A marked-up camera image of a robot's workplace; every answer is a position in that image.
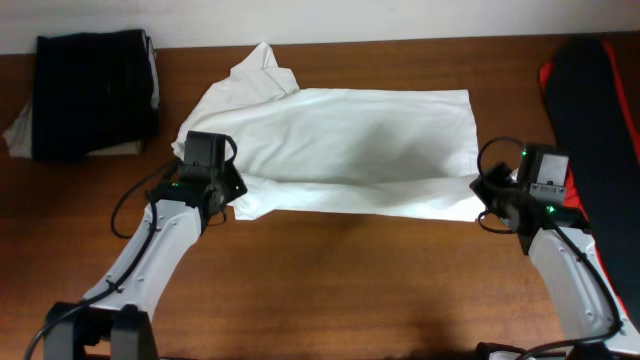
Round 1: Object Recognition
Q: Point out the folded beige garment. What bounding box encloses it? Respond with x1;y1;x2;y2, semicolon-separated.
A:
1;29;161;159

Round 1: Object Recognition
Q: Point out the folded black garment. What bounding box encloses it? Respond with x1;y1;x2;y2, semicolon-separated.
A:
31;28;162;162

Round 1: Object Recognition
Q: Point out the white t-shirt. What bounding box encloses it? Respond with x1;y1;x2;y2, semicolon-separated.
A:
172;42;483;222

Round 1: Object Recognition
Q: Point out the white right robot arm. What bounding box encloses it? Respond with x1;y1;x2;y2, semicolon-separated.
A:
471;155;639;359

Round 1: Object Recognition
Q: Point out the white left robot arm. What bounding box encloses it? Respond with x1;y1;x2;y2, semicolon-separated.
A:
32;160;247;360

